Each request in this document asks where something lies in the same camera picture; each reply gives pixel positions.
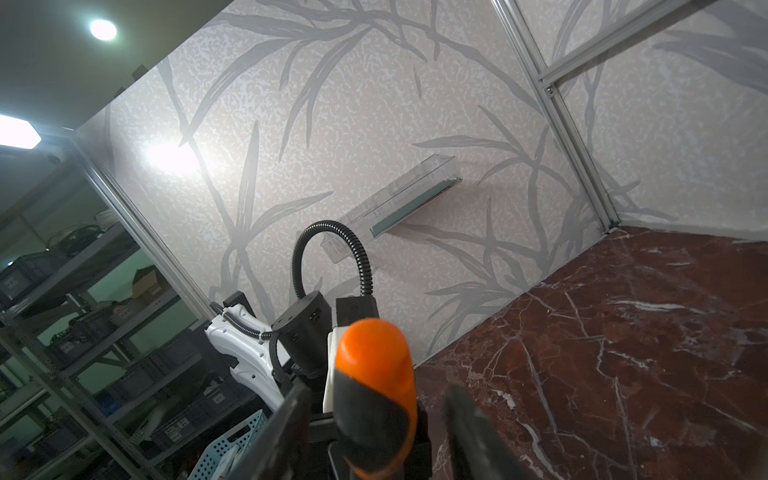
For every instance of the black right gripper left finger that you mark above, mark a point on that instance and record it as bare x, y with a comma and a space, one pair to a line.
281, 450

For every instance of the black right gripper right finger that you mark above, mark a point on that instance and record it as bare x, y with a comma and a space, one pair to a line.
477, 451

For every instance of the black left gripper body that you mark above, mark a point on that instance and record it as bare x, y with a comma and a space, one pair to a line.
304, 328

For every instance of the orange black small screwdriver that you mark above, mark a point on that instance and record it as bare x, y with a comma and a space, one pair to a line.
375, 400

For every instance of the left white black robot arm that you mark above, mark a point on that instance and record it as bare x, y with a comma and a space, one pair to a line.
258, 361

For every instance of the light blue perforated basket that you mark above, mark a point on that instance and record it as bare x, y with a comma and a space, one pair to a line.
221, 455

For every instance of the metal storage shelving rack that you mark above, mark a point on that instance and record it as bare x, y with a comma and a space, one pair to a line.
105, 371

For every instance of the clear wall shelf green mat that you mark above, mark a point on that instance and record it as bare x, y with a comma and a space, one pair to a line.
403, 197

